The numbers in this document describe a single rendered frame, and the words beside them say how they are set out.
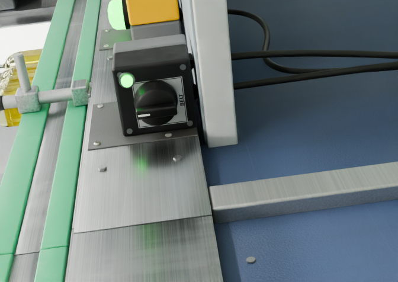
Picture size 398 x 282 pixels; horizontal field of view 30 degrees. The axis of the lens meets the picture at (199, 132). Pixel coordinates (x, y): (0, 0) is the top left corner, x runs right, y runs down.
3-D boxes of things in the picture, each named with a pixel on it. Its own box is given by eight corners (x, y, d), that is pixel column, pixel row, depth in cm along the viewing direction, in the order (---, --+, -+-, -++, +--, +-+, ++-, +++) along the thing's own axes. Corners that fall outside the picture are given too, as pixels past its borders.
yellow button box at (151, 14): (182, 21, 110) (132, 28, 110) (176, -28, 107) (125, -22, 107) (185, 37, 104) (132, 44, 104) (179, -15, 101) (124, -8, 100)
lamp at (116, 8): (131, 22, 108) (111, 25, 108) (127, -7, 106) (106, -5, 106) (131, 33, 104) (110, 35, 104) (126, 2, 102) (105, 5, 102)
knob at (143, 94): (179, 116, 78) (182, 131, 75) (137, 122, 78) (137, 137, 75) (175, 77, 76) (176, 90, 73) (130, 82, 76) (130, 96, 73)
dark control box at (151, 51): (196, 97, 86) (124, 106, 86) (188, 32, 82) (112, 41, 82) (202, 128, 78) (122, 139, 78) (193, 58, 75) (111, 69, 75)
